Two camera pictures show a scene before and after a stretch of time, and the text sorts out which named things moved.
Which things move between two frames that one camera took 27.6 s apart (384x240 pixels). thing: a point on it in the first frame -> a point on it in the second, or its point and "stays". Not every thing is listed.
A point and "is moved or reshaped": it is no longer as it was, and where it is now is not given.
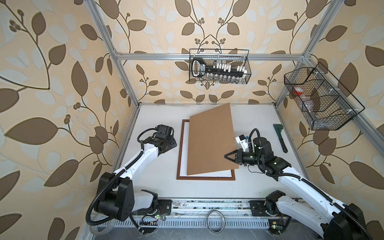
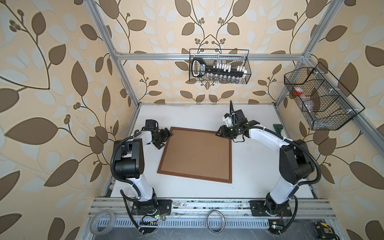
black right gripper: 239,158 -> 222,129
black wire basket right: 322,101 stays
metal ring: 224,219 stays
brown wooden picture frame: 179,178 is moved or reshaped
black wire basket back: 221,66 stays
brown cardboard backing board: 211,137 is moved or reshaped
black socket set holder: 218,72 stays
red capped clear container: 298,91 stays
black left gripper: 173,141 -> 166,136
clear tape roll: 97,216 stays
